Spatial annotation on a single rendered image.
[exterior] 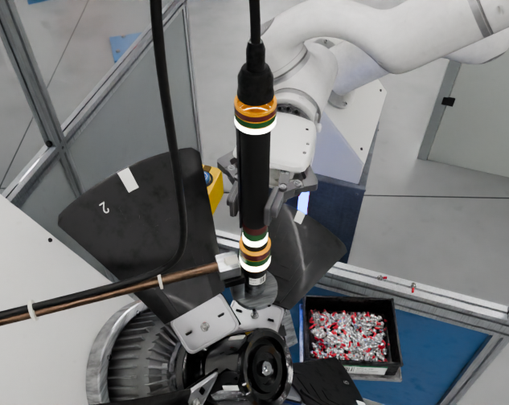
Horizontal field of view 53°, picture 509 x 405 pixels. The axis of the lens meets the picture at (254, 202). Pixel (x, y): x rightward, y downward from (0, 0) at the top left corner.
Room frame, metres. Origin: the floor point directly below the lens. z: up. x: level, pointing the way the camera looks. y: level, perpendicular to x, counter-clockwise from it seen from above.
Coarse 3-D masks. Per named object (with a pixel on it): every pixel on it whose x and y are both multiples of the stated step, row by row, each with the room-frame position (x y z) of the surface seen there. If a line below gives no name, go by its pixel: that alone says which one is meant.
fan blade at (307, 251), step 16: (288, 208) 0.66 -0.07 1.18; (272, 224) 0.61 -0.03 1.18; (288, 224) 0.61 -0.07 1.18; (304, 224) 0.62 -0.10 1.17; (320, 224) 0.64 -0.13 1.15; (272, 240) 0.57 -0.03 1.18; (288, 240) 0.58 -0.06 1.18; (304, 240) 0.58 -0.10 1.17; (320, 240) 0.59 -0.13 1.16; (336, 240) 0.61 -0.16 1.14; (272, 256) 0.54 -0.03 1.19; (288, 256) 0.54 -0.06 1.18; (304, 256) 0.54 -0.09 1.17; (320, 256) 0.55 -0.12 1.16; (336, 256) 0.56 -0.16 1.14; (272, 272) 0.50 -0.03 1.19; (288, 272) 0.50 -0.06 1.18; (304, 272) 0.51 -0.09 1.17; (320, 272) 0.52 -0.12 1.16; (288, 288) 0.47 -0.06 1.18; (304, 288) 0.47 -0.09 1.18; (272, 304) 0.44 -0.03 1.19; (288, 304) 0.44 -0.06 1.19
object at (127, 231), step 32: (160, 160) 0.54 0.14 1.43; (192, 160) 0.55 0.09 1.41; (96, 192) 0.48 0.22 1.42; (128, 192) 0.49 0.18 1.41; (160, 192) 0.50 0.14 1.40; (192, 192) 0.51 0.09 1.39; (64, 224) 0.44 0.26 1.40; (96, 224) 0.45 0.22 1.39; (128, 224) 0.46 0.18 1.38; (160, 224) 0.46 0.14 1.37; (192, 224) 0.47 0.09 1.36; (96, 256) 0.42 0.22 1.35; (128, 256) 0.42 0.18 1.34; (160, 256) 0.43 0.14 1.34; (192, 256) 0.43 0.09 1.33; (160, 288) 0.40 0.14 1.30; (192, 288) 0.40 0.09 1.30
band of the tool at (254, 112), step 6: (234, 102) 0.41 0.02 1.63; (240, 102) 0.43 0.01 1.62; (270, 102) 0.43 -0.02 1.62; (276, 102) 0.41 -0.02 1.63; (240, 108) 0.40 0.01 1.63; (246, 108) 0.43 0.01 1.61; (252, 108) 0.44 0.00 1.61; (258, 108) 0.44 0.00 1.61; (264, 108) 0.43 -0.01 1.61; (270, 108) 0.40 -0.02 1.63; (246, 114) 0.40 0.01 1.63; (252, 114) 0.39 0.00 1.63; (258, 114) 0.39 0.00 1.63; (264, 114) 0.40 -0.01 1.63
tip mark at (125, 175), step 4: (128, 168) 0.52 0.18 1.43; (120, 172) 0.51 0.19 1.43; (124, 172) 0.51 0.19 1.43; (128, 172) 0.51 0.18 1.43; (120, 176) 0.51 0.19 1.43; (124, 176) 0.51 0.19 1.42; (128, 176) 0.51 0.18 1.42; (132, 176) 0.51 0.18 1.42; (124, 180) 0.50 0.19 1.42; (128, 180) 0.51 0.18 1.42; (132, 180) 0.51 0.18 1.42; (124, 184) 0.50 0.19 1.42; (128, 184) 0.50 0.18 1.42; (132, 184) 0.50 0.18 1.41; (136, 184) 0.50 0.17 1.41; (128, 188) 0.50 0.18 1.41; (132, 188) 0.50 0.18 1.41; (136, 188) 0.50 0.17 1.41
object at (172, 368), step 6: (180, 342) 0.37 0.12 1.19; (174, 348) 0.36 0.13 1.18; (180, 348) 0.36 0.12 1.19; (174, 354) 0.35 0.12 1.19; (174, 360) 0.34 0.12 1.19; (174, 366) 0.33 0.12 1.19; (174, 372) 0.32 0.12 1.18; (174, 378) 0.31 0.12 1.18; (174, 384) 0.30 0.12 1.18; (174, 390) 0.30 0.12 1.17
